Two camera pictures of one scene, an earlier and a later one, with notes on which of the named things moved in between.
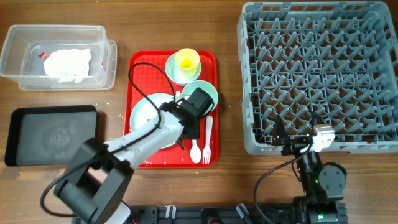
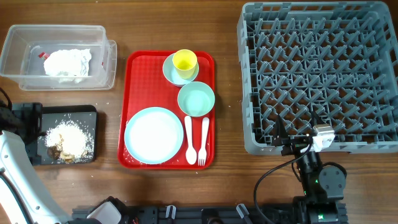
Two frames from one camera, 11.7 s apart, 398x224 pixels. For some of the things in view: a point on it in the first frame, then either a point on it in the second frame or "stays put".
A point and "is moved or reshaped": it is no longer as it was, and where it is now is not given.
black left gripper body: [195, 132] → [30, 114]
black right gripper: [281, 138] stays put
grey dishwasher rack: [337, 59] stays put
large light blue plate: [144, 112] is moved or reshaped
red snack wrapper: [43, 55] stays put
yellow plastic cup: [187, 61] stays put
